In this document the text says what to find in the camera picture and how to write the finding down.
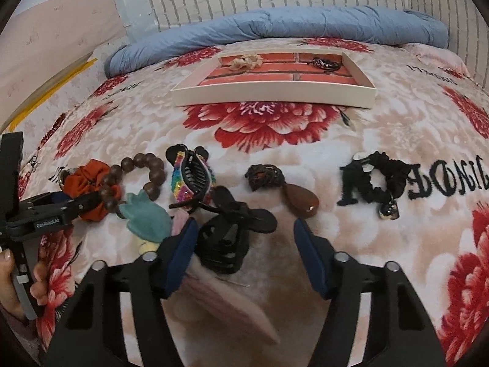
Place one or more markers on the yellow board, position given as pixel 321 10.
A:
pixel 57 84

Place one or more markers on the white tray with brick lining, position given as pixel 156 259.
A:
pixel 267 90

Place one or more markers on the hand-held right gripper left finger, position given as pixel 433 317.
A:
pixel 181 254

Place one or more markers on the brown teardrop pendant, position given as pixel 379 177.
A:
pixel 301 198

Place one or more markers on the clear plastic container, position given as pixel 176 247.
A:
pixel 131 4

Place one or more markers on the black scrunchie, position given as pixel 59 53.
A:
pixel 393 176

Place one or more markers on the orange scrunchie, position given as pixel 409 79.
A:
pixel 86 177

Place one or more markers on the blue duvet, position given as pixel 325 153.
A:
pixel 267 25

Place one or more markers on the rainbow flower hair clip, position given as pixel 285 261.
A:
pixel 179 183

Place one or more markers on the person's left hand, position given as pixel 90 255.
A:
pixel 40 279

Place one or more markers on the black claw hair clip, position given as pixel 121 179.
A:
pixel 221 244

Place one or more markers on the pink pillow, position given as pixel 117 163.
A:
pixel 435 59

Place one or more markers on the floral bed blanket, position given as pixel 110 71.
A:
pixel 382 130

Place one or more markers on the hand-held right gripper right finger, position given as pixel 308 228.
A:
pixel 311 260

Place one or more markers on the pineapple plush charm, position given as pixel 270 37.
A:
pixel 147 218

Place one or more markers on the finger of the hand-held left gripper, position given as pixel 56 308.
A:
pixel 76 203

